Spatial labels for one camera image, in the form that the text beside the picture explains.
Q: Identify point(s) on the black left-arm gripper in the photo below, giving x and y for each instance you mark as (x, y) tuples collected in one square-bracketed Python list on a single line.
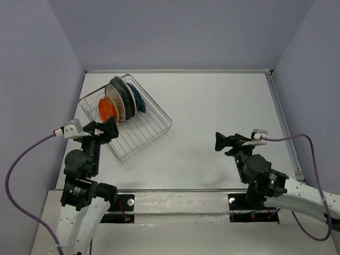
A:
[(111, 130)]

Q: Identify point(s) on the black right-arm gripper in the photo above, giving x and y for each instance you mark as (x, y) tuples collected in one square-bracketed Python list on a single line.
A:
[(222, 141)]

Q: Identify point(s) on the orange round plate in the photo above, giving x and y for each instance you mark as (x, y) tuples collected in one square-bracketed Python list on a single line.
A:
[(106, 108)]

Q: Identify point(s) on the cream round plate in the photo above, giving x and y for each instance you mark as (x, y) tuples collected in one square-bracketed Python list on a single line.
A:
[(118, 114)]

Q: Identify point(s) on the white sunburst pattern plate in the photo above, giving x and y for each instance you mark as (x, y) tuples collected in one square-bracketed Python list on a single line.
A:
[(113, 94)]

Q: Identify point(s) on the dark blue leaf plate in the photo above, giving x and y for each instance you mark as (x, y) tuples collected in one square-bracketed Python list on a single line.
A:
[(141, 103)]

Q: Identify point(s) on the teal speckled round plate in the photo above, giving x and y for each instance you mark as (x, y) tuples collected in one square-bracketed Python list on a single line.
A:
[(116, 82)]

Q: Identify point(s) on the red teal floral plate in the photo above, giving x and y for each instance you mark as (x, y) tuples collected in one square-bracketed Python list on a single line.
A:
[(133, 104)]

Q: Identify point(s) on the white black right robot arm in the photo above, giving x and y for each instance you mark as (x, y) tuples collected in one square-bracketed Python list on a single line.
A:
[(196, 166)]

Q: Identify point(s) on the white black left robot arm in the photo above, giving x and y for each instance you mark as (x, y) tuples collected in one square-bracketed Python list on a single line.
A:
[(83, 201)]

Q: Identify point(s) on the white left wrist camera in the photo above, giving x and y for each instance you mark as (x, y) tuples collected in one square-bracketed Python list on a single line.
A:
[(71, 130)]

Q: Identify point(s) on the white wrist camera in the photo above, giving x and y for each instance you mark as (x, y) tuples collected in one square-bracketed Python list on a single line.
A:
[(71, 130), (257, 138)]

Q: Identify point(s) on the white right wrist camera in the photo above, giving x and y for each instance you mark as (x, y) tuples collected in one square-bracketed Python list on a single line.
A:
[(257, 138)]

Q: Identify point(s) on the metal wire dish rack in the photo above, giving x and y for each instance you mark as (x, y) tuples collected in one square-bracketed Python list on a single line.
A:
[(136, 133)]

